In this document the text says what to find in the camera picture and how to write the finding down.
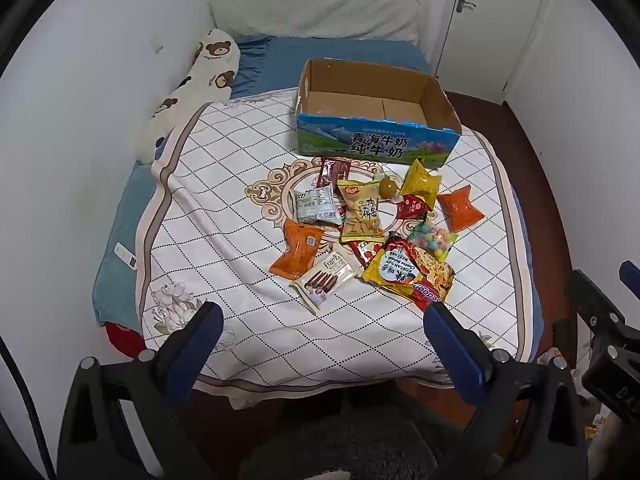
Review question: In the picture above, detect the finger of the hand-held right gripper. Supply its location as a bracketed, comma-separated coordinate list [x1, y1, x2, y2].
[564, 269, 627, 332]
[618, 260, 640, 302]

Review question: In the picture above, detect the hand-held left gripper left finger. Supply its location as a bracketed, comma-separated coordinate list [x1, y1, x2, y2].
[57, 301, 226, 480]

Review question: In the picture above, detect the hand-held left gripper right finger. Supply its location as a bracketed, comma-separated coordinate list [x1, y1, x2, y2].
[422, 302, 588, 480]

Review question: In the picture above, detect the yellow instant noodle packet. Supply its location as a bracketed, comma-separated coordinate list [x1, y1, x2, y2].
[361, 232, 456, 313]

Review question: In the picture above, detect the colourful candy bag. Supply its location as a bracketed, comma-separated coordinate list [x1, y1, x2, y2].
[406, 219, 459, 262]

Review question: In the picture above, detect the orange packet with white label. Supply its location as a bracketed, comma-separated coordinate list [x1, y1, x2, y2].
[269, 218, 327, 280]

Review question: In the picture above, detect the red white snack packet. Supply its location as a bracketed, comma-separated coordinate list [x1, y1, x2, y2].
[345, 237, 388, 267]

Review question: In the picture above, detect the white wafer biscuit packet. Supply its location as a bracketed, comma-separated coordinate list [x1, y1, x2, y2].
[290, 242, 365, 317]

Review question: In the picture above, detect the puffy orange snack packet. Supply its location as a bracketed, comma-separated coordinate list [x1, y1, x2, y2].
[437, 185, 486, 233]

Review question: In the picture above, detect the small red snack packet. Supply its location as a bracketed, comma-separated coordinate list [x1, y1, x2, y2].
[396, 194, 435, 220]

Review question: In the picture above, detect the yellow rice cracker packet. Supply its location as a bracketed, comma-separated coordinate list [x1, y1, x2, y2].
[336, 178, 385, 242]

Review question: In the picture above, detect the small yellow snack packet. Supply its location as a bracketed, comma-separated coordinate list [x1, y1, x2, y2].
[400, 158, 443, 200]

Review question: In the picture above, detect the grey white snack packet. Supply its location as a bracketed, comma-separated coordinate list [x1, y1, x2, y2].
[290, 183, 341, 224]

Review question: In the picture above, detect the dark red snack packet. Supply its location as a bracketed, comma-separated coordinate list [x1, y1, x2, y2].
[317, 156, 352, 189]

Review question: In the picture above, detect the printed cardboard box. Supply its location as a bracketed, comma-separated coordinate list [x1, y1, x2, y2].
[294, 58, 462, 170]

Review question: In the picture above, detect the red cloth object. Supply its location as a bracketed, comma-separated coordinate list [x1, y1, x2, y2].
[102, 322, 148, 361]

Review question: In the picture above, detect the white remote control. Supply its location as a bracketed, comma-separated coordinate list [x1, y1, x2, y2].
[114, 242, 138, 271]

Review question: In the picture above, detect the light teal mattress cover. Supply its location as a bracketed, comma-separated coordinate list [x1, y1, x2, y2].
[92, 160, 166, 333]

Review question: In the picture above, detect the white checked floral quilt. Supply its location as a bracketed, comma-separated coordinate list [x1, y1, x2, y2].
[136, 87, 538, 411]

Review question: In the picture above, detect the bear print pillow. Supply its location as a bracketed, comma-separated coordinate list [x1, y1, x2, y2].
[136, 27, 242, 165]

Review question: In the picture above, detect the white door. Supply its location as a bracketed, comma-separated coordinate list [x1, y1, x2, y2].
[432, 0, 553, 106]

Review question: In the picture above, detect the blue bed sheet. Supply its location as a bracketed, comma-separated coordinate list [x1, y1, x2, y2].
[227, 35, 436, 101]

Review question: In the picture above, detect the white textured pillow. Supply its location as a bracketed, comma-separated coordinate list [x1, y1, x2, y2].
[207, 0, 423, 43]

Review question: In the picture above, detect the black cable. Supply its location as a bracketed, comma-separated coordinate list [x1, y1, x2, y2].
[0, 335, 56, 480]

